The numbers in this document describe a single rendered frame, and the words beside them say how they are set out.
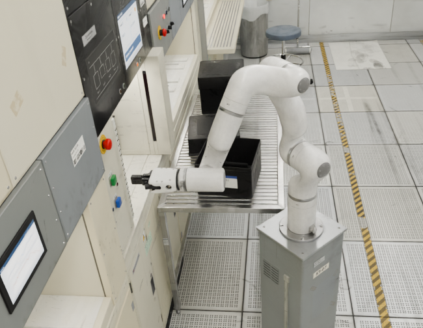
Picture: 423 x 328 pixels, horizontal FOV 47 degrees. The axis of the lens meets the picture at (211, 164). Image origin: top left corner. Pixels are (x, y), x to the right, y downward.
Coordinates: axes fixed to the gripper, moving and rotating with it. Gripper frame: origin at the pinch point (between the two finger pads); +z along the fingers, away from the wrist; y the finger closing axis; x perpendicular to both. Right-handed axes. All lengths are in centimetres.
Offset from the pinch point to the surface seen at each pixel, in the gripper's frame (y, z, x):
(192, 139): 87, -4, -34
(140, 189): 39, 13, -33
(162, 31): 94, 7, 24
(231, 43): 245, -13, -35
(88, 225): -23.4, 10.8, -1.8
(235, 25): 293, -13, -35
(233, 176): 48, -30, -31
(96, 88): 3.0, 8.8, 34.3
